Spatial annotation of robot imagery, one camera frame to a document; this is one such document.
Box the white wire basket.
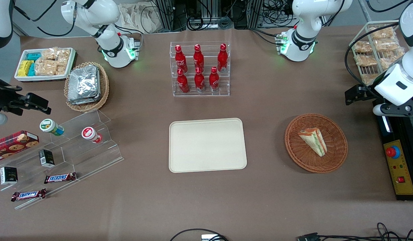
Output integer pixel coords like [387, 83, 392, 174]
[349, 21, 408, 86]

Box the clear acrylic bottle rack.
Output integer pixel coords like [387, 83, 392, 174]
[170, 42, 230, 97]

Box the red cola bottle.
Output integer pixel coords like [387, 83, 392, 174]
[217, 44, 228, 73]
[175, 45, 188, 73]
[177, 68, 190, 93]
[209, 67, 220, 92]
[193, 44, 205, 71]
[194, 67, 206, 93]

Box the black cable with connector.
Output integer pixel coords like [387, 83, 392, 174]
[297, 222, 413, 241]

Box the white rectangular snack tray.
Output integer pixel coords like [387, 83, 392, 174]
[14, 48, 76, 82]

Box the cup with red lid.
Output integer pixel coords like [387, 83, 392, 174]
[81, 127, 103, 144]

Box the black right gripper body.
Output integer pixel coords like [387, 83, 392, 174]
[0, 76, 26, 116]

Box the clear acrylic step display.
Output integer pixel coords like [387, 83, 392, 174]
[0, 109, 125, 210]

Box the cream plastic tray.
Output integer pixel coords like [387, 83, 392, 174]
[169, 118, 248, 173]

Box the triangular sandwich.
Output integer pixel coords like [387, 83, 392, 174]
[297, 128, 328, 157]

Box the red cookie box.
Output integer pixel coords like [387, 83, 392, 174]
[0, 130, 40, 164]

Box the black control box yellow panel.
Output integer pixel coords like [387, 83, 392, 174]
[373, 100, 413, 201]

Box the cup with green lid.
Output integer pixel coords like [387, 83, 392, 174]
[39, 118, 65, 137]

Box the yellow snack packet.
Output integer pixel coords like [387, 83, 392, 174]
[17, 60, 33, 77]

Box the black looped cable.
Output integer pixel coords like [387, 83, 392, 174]
[169, 228, 229, 241]

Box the brown round wicker basket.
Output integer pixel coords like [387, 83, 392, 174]
[285, 113, 348, 173]

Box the small black box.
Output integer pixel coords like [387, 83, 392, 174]
[0, 166, 18, 185]
[39, 149, 56, 168]

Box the beige cloth bag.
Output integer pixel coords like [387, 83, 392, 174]
[118, 3, 160, 34]

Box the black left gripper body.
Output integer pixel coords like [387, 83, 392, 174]
[362, 86, 378, 101]

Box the silver foil pack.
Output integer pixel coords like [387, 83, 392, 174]
[67, 65, 101, 105]

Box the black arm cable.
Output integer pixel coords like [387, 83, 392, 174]
[12, 0, 76, 37]
[344, 21, 400, 98]

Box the tan oval wicker basket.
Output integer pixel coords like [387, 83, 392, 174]
[64, 62, 110, 112]

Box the brown Snickers bar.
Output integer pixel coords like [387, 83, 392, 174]
[44, 172, 77, 184]
[11, 188, 47, 202]

